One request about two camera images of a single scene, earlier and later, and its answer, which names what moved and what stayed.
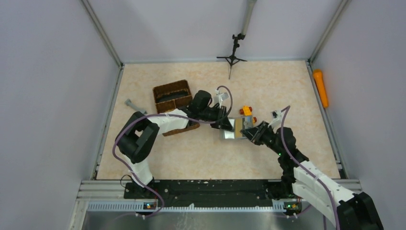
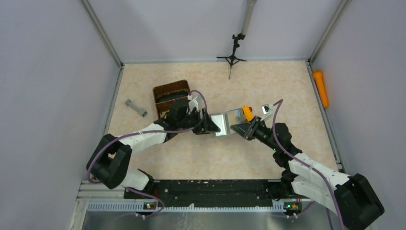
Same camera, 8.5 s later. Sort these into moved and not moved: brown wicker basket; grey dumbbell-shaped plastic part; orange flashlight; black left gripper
Moved: black left gripper
Not moved: orange flashlight; grey dumbbell-shaped plastic part; brown wicker basket
